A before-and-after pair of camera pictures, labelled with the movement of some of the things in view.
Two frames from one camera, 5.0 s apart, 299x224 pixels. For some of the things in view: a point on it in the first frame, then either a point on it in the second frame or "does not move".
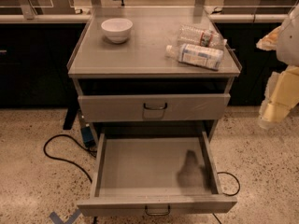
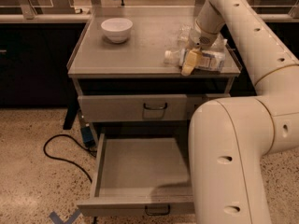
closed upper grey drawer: [131, 107] does not move
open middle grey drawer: [151, 173] does not move
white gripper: [290, 44] to [202, 41]
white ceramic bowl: [117, 29] does not move
